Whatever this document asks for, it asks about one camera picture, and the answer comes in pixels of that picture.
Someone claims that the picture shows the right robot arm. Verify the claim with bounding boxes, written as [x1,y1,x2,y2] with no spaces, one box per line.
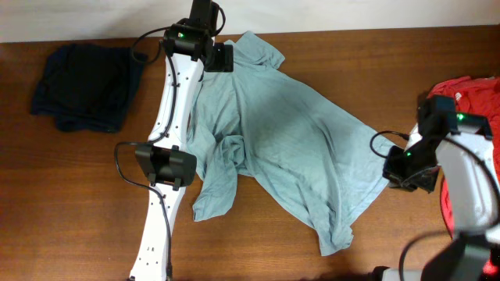
[373,95,499,280]

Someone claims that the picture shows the folded dark navy garment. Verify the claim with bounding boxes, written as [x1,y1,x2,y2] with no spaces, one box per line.
[30,44,148,133]

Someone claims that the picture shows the red t-shirt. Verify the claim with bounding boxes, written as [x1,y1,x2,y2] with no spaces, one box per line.
[427,76,500,239]

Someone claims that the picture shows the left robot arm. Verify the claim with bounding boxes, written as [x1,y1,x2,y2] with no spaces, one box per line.
[129,0,234,281]

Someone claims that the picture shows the light blue t-shirt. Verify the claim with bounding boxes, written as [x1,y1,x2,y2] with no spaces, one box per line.
[187,32,391,256]

